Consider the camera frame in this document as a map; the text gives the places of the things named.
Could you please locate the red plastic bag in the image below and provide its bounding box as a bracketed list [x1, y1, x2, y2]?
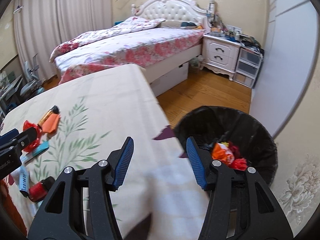
[23, 120, 42, 153]

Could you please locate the orange wrapper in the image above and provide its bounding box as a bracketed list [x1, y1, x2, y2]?
[211, 142, 234, 166]

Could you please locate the blue small sachet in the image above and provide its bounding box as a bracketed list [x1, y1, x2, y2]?
[18, 165, 29, 197]

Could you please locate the yellow foam fruit net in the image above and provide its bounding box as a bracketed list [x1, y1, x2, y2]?
[221, 142, 229, 147]

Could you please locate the orange paper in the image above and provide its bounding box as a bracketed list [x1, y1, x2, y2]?
[41, 113, 60, 134]

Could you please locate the red foam fruit net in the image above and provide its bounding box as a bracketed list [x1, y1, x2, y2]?
[228, 141, 248, 171]

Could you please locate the orange label brown bottle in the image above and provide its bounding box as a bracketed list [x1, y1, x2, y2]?
[37, 105, 60, 128]

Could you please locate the red small bottle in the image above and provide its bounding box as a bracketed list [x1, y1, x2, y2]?
[29, 176, 55, 203]

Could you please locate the black trash bin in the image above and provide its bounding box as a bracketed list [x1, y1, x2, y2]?
[173, 106, 278, 186]

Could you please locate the grey study desk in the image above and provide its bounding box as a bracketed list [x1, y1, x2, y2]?
[1, 75, 23, 116]

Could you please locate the grey desk chair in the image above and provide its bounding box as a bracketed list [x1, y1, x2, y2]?
[20, 54, 45, 101]

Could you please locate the floral cream bedsheet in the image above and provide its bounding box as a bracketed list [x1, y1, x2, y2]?
[2, 64, 208, 239]

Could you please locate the white nightstand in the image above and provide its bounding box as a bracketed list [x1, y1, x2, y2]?
[201, 34, 242, 81]

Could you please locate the plastic drawer unit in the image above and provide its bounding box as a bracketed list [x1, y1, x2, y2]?
[234, 47, 264, 89]

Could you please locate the beige curtain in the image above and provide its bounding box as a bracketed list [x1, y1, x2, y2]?
[14, 0, 112, 80]

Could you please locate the white bed with headboard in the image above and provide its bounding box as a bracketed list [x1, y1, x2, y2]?
[53, 0, 215, 95]

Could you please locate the floral quilt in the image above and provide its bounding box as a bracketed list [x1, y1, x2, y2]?
[49, 16, 166, 63]

